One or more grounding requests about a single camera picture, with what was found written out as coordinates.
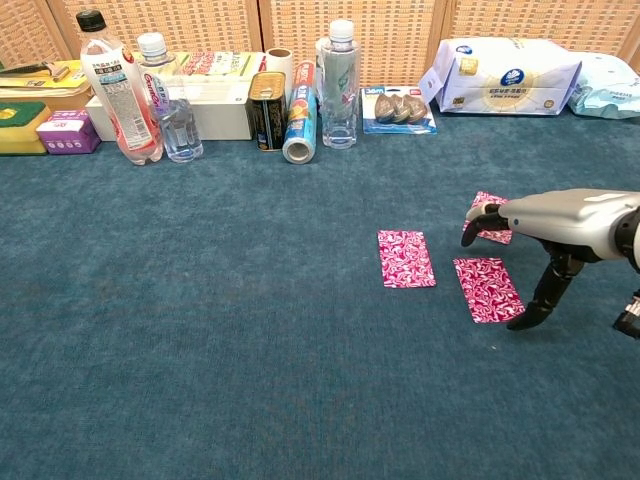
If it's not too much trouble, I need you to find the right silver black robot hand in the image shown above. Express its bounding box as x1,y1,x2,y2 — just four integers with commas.
460,188,640,331

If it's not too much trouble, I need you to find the pink patterned packet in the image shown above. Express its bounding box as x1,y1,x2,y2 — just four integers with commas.
462,190,515,246
452,257,526,325

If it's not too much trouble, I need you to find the pink patterned card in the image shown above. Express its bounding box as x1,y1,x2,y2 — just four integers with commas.
376,228,437,289

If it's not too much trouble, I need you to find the light blue wet wipes pack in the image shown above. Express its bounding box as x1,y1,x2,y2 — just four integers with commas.
566,50,640,121

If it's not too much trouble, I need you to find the white tissue pack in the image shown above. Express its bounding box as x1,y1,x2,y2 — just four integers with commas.
418,37,584,117

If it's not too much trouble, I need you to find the blue hook blister pack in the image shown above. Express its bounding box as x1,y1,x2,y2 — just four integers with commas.
361,85,438,136

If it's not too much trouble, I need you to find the woven bamboo folding screen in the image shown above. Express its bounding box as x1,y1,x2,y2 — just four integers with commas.
0,0,640,89

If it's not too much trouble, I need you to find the tall clear bottle white cap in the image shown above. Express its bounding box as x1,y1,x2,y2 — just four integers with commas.
318,19,361,150

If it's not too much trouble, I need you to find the blue plastic wrap roll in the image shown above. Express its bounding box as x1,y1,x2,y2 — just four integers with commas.
281,59,319,165

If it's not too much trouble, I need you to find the black gold tin can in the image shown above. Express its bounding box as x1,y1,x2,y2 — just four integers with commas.
244,70,289,152

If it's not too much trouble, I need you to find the white paper roll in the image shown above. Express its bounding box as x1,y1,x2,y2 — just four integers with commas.
264,47,295,96

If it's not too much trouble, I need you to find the teal felt table cover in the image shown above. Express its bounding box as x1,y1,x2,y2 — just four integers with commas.
0,107,640,480

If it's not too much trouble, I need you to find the long white cardboard box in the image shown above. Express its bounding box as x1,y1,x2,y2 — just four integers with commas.
84,74,254,143

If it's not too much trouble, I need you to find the yellow green sponge multipack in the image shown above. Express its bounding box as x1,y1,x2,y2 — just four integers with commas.
130,49,269,82

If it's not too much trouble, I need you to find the small clear water bottle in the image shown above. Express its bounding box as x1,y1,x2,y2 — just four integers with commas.
136,32,205,164

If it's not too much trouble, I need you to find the pink drink bottle black cap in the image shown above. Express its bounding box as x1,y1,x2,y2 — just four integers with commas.
75,9,165,167

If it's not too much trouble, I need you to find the small purple box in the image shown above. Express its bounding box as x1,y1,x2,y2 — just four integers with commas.
35,109,103,156

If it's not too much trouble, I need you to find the flat brown cardboard box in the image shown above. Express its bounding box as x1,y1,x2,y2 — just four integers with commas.
0,87,96,112

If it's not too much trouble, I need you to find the yellow razor blister pack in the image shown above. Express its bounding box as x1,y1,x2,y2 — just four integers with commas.
0,59,94,99

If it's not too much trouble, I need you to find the green yellow scouring sponge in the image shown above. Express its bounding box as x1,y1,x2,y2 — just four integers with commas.
0,101,53,156

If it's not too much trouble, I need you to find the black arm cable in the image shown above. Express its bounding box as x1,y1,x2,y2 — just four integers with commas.
612,287,640,341

